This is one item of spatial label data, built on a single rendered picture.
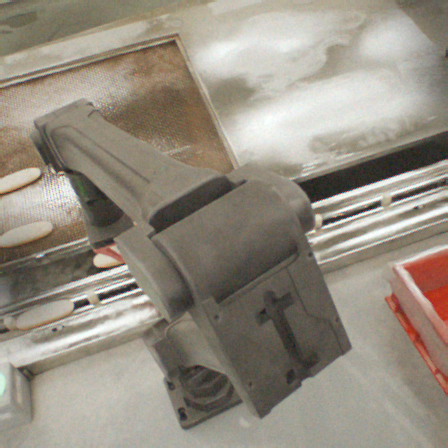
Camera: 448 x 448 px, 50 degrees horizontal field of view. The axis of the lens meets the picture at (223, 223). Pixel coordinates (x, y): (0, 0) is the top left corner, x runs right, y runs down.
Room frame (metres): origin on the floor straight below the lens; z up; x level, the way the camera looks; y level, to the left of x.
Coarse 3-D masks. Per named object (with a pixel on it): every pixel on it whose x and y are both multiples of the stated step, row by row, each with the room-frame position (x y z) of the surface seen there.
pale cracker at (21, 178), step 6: (18, 174) 0.77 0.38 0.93; (24, 174) 0.76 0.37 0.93; (30, 174) 0.76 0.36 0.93; (36, 174) 0.76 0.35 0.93; (0, 180) 0.76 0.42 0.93; (6, 180) 0.75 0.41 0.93; (12, 180) 0.75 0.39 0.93; (18, 180) 0.75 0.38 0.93; (24, 180) 0.75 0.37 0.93; (30, 180) 0.75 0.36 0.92; (0, 186) 0.74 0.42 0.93; (6, 186) 0.74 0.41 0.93; (12, 186) 0.74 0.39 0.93; (18, 186) 0.74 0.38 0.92; (0, 192) 0.73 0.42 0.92; (6, 192) 0.74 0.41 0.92
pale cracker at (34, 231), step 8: (32, 224) 0.64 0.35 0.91; (40, 224) 0.64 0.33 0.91; (48, 224) 0.64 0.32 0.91; (8, 232) 0.64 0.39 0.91; (16, 232) 0.63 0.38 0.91; (24, 232) 0.63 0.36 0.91; (32, 232) 0.62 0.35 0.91; (40, 232) 0.62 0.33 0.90; (48, 232) 0.63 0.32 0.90; (0, 240) 0.62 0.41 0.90; (8, 240) 0.62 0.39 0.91; (16, 240) 0.61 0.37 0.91; (24, 240) 0.61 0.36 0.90; (32, 240) 0.61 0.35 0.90
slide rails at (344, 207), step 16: (432, 176) 0.64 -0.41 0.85; (384, 192) 0.62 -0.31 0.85; (400, 192) 0.61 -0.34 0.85; (432, 192) 0.60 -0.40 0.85; (336, 208) 0.60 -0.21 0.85; (352, 208) 0.60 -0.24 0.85; (384, 208) 0.58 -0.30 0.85; (336, 224) 0.56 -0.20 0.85; (96, 288) 0.52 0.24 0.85; (112, 288) 0.51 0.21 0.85; (96, 304) 0.48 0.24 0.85; (0, 320) 0.49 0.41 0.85; (0, 336) 0.45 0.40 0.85
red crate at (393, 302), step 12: (444, 288) 0.41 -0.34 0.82; (396, 300) 0.39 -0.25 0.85; (432, 300) 0.39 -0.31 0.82; (444, 300) 0.39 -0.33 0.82; (396, 312) 0.38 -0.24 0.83; (444, 312) 0.37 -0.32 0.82; (408, 324) 0.35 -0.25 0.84; (408, 336) 0.34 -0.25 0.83; (420, 336) 0.32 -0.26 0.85; (420, 348) 0.31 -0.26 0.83; (432, 372) 0.27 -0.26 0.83; (444, 384) 0.25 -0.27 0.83
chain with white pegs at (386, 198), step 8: (440, 184) 0.62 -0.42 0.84; (416, 192) 0.62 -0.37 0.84; (424, 192) 0.62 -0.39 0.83; (384, 200) 0.59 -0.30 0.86; (392, 200) 0.61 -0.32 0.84; (400, 200) 0.61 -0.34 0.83; (368, 208) 0.60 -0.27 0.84; (376, 208) 0.60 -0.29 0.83; (320, 216) 0.57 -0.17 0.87; (344, 216) 0.59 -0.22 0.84; (352, 216) 0.59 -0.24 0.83; (320, 224) 0.57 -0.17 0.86; (328, 224) 0.58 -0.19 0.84; (128, 288) 0.51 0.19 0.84; (136, 288) 0.51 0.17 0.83; (88, 296) 0.49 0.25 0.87; (96, 296) 0.50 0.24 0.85; (104, 296) 0.50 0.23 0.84; (112, 296) 0.50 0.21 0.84; (80, 304) 0.50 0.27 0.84; (88, 304) 0.50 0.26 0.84; (8, 320) 0.47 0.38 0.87; (8, 328) 0.46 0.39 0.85; (16, 328) 0.46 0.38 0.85
